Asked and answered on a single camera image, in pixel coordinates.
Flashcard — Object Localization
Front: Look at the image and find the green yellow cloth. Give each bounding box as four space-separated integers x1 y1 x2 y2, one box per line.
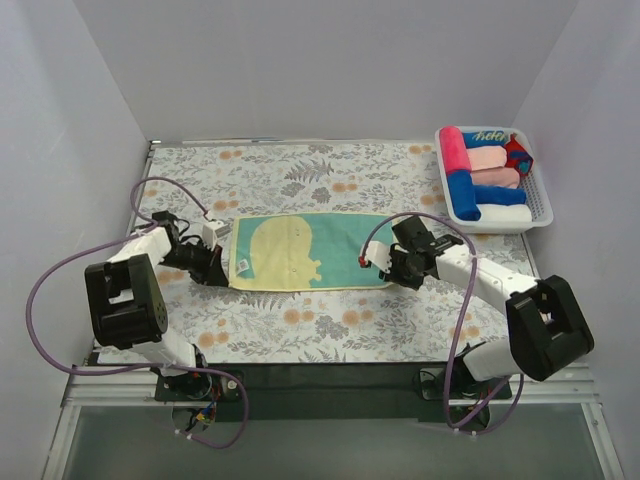
229 212 388 293

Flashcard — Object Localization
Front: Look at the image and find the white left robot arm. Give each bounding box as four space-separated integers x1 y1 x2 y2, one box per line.
85 211 229 400

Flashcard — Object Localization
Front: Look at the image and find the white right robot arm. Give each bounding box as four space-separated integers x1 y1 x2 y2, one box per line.
363 216 595 398

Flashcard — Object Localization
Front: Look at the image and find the floral patterned table mat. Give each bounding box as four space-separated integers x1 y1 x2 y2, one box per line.
140 143 507 363

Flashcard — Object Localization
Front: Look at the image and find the white rolled towel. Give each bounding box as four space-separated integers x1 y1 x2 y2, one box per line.
478 204 532 224

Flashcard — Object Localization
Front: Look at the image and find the hot pink rolled towel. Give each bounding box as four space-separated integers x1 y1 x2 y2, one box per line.
439 126 471 175

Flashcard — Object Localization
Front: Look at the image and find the white plastic basket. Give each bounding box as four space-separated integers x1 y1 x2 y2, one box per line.
435 126 554 234

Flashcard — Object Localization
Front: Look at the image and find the light pink rolled towel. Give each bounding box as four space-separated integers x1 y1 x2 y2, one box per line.
467 146 507 171

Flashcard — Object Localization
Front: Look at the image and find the dusty pink rolled towel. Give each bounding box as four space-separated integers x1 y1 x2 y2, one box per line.
471 167 520 188

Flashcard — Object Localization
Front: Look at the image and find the blue lettered rolled towel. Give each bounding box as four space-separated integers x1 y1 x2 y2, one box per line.
462 129 512 149

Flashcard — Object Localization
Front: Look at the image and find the red blue patterned cloth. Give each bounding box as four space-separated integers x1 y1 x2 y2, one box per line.
504 133 534 177

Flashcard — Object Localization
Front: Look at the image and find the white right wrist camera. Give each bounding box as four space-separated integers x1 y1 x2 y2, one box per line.
358 240 392 273

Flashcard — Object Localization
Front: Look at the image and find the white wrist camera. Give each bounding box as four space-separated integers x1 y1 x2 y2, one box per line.
201 220 231 250
358 240 392 273

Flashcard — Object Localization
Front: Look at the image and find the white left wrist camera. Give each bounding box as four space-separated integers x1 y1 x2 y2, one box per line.
201 220 231 250

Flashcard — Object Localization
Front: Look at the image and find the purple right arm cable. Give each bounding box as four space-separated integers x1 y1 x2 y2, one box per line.
360 212 525 437

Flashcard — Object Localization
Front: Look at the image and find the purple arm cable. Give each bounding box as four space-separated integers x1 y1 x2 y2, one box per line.
360 212 525 437
24 177 249 449

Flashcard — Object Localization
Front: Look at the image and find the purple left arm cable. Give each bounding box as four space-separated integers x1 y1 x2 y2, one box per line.
24 177 249 449

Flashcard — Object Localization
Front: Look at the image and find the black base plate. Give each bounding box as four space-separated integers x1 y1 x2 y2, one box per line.
153 363 512 424

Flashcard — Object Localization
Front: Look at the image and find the aluminium front rail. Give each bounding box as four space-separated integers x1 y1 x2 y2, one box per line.
64 362 598 405

